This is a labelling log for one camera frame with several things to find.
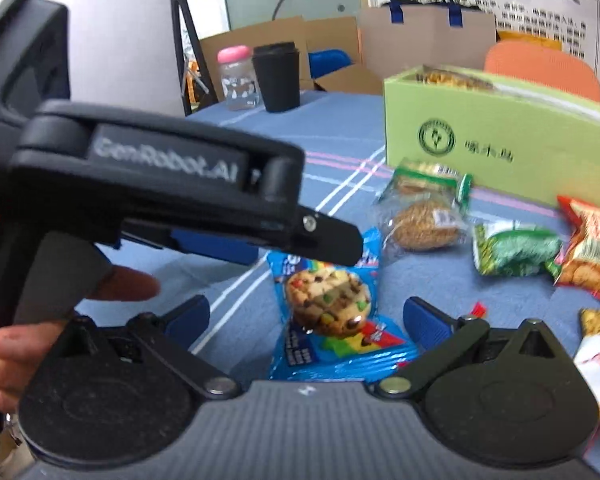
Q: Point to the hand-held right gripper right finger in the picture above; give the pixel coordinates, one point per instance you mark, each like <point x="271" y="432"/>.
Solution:
<point x="425" y="322"/>

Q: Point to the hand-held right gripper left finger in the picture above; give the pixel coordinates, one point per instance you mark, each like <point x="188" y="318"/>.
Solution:
<point x="190" y="320"/>

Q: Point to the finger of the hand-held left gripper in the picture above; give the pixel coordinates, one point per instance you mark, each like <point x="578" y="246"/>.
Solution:
<point x="330" y="240"/>
<point x="215" y="247"/>

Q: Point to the blue cookie packet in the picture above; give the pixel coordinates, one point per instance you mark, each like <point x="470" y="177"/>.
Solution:
<point x="325" y="305"/>

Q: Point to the clear sesame cake packet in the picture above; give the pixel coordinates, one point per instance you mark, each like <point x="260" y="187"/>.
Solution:
<point x="422" y="225"/>

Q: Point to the clear packet green edge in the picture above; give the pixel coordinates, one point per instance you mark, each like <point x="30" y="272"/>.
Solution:
<point x="420" y="180"/>

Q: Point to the green snack packet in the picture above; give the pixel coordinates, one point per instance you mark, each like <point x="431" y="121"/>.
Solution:
<point x="515" y="252"/>

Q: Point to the red cracker packet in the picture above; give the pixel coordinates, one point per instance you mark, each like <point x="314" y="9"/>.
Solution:
<point x="592" y="255"/>

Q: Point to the yellow clear snack packet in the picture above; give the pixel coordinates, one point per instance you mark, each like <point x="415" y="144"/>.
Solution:
<point x="455" y="79"/>

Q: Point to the green cardboard box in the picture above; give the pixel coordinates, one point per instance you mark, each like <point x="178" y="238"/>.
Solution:
<point x="505" y="125"/>

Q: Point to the person's left hand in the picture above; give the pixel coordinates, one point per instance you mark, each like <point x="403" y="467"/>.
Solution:
<point x="10" y="365"/>

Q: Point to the small red wrapper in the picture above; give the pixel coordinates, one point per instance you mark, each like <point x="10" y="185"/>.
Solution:
<point x="477" y="310"/>

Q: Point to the blue striped tablecloth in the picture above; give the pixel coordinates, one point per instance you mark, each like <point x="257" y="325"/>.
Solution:
<point x="330" y="125"/>

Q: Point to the clear bottle pink cap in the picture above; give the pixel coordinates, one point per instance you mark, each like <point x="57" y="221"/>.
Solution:
<point x="237" y="85"/>

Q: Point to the black easel stand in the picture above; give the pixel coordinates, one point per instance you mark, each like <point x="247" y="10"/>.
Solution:
<point x="186" y="35"/>

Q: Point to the black cup with lid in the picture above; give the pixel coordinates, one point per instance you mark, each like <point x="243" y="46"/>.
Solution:
<point x="277" y="80"/>

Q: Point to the blue plastic chair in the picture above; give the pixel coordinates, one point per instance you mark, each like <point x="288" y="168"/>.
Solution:
<point x="330" y="62"/>

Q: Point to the open cardboard box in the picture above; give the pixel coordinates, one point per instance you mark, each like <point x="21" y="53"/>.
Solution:
<point x="330" y="35"/>

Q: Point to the orange chair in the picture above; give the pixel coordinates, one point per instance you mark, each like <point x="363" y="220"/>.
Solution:
<point x="540" y="67"/>

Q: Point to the poster on cardboard board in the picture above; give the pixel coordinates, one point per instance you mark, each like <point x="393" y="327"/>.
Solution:
<point x="530" y="5"/>

